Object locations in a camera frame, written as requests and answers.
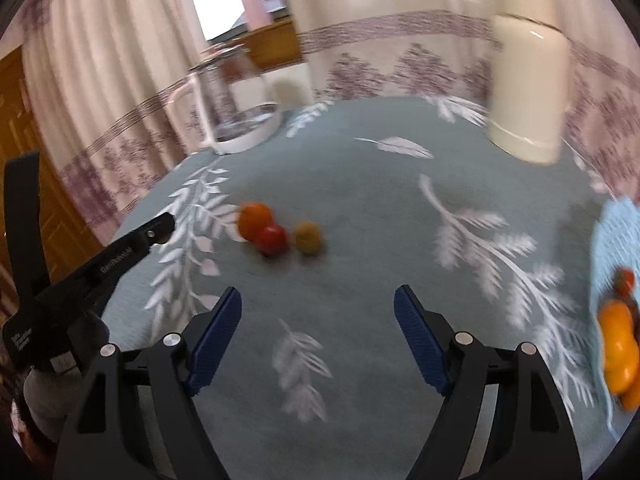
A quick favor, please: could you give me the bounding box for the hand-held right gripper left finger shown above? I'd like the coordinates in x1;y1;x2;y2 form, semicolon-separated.
52;286;243;480

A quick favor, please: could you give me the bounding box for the yellowish small kumquat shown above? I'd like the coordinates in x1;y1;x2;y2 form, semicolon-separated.
292;221;323;254

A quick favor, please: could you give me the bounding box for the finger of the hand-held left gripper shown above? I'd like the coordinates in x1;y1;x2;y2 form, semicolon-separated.
47;212;177;307

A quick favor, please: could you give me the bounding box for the red cherry tomato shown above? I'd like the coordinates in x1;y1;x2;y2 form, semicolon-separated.
614;268;637;297
256;224;290;257

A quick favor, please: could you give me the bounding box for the round small orange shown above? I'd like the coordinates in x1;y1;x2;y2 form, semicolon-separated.
236;202;275;242

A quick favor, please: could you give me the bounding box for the cream thermos flask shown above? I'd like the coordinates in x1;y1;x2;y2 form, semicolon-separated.
486;0;573;166

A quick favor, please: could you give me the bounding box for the light blue lace plastic basket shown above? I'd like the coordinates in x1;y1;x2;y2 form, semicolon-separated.
590;195;640;436

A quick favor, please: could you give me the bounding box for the person's left hand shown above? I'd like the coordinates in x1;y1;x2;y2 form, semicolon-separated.
22;312;111;441

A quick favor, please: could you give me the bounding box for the grey leaf print tablecloth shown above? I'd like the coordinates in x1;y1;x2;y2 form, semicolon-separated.
97;95;626;480

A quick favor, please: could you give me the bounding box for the pink bottle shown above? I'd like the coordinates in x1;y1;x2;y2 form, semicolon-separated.
236;0;273;30

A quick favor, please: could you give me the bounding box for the wooden windowsill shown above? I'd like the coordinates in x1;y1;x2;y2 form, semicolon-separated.
207;19;303;73

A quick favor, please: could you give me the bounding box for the large orange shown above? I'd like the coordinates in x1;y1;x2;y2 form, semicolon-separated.
598;300;636;361

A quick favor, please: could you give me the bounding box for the glass kettle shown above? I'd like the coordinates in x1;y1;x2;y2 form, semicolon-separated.
167;42;285;157

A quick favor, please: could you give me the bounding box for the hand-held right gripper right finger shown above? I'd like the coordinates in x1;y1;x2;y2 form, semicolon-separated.
393;285;583;480

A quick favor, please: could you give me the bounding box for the wooden door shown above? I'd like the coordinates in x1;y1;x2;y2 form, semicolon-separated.
0;45;103;311

